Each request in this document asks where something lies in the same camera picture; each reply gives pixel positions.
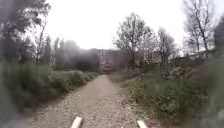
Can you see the overgrown grass bank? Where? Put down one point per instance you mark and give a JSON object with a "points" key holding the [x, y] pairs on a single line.
{"points": [[173, 90]]}

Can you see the row of trees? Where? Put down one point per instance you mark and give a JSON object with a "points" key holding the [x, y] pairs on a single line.
{"points": [[33, 36], [166, 36]]}

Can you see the large apartment building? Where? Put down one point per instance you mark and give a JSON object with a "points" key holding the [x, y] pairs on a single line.
{"points": [[110, 59]]}

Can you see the grass verge with weeds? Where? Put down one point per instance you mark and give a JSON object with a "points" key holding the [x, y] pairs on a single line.
{"points": [[36, 83]]}

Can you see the gravel dirt path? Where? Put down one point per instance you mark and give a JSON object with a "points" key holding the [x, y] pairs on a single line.
{"points": [[96, 100]]}

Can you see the robot's own part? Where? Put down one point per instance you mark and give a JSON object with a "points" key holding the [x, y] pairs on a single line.
{"points": [[142, 124], [76, 122]]}

